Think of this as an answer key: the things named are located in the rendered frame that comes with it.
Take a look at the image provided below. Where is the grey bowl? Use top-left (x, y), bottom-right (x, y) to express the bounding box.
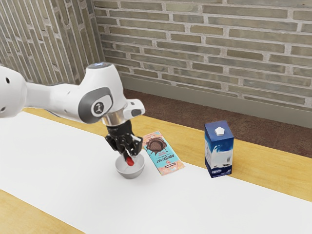
top-left (115, 154), bottom-right (146, 180)

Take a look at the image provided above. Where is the blue and white milk carton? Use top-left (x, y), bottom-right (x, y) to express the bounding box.
top-left (204, 120), bottom-right (234, 178)

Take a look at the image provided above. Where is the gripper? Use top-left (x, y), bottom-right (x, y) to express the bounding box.
top-left (105, 120), bottom-right (143, 157)

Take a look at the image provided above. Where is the teal chocolate bar packet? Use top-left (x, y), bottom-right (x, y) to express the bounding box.
top-left (142, 130), bottom-right (186, 176)

